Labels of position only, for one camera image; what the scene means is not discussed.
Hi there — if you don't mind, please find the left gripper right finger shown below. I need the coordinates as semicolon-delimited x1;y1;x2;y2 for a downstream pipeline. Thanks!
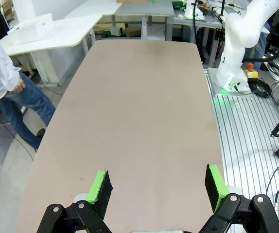
198;164;279;233

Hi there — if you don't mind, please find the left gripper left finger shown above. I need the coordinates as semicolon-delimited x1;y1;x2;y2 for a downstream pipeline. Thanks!
35;169;114;233

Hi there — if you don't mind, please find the white basket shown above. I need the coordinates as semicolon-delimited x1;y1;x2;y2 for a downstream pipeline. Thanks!
6;13;54;46

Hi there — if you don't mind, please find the person's right forearm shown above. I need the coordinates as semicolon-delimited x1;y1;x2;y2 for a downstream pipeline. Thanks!
0;54;22;93

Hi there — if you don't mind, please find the person's right hand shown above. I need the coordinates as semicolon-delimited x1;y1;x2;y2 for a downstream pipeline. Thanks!
11;77;26;94

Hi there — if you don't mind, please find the yellow emergency stop box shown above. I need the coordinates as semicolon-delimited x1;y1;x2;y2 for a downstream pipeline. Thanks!
243;62;260;83

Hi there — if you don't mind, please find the white box under table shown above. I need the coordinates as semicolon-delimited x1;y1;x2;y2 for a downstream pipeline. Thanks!
109;25;126;37

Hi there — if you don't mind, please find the large white table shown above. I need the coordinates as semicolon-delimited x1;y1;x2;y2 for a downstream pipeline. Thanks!
0;0;123;88

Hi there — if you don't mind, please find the cardboard box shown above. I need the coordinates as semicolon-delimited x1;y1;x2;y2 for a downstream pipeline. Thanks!
124;25;143;39

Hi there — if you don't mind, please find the small white robot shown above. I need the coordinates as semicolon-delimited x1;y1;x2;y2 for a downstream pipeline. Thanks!
183;0;206;20

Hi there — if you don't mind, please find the gray table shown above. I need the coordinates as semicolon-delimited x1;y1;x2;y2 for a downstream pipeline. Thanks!
114;1;176;41

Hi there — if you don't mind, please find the aluminium slotted base plate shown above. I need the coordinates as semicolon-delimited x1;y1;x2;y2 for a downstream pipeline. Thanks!
203;67;279;233

